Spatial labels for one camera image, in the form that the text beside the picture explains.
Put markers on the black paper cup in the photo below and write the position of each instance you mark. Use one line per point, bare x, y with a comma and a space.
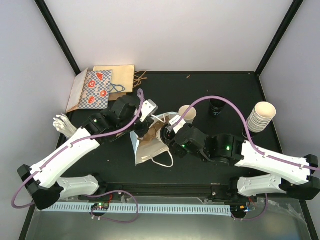
215, 107

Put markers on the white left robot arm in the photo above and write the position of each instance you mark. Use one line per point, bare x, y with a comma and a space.
44, 181

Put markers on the white orange-edged paper bag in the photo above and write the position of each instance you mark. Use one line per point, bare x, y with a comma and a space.
76, 91

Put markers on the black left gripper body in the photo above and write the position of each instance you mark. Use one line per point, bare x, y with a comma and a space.
141, 132

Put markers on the light blue paper bag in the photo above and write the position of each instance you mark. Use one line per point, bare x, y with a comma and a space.
144, 152

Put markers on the tall stack of paper cups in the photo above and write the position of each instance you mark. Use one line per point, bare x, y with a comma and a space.
260, 117

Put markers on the small electronics board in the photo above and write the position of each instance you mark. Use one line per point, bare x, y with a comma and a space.
100, 207

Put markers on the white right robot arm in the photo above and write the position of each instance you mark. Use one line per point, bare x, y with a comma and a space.
287, 175

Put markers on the light blue slotted cable duct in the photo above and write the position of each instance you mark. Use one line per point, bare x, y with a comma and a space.
131, 208

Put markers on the blue checkered paper bag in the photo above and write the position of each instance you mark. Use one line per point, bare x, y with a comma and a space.
96, 90

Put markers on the tan kraft paper bag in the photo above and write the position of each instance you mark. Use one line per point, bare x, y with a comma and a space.
124, 77

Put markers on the single black cup lid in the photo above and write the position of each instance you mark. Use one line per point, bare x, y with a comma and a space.
166, 136

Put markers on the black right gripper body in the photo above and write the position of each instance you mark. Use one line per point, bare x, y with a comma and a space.
180, 152

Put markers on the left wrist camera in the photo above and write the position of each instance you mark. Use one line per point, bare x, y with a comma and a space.
148, 109

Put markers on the brown kraft paper bag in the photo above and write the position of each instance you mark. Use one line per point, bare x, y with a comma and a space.
115, 96

